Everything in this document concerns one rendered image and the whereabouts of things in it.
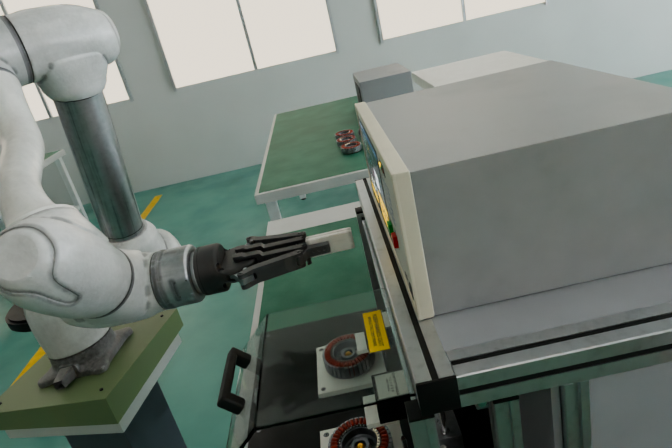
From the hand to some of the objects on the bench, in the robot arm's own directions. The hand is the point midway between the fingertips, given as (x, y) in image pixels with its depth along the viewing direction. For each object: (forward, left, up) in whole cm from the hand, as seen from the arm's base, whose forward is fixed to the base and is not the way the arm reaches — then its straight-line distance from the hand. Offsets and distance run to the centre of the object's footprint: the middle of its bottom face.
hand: (330, 242), depth 76 cm
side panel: (+35, -19, -47) cm, 62 cm away
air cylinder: (+9, 0, -42) cm, 43 cm away
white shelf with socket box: (+46, +104, -41) cm, 121 cm away
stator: (-6, -1, -40) cm, 40 cm away
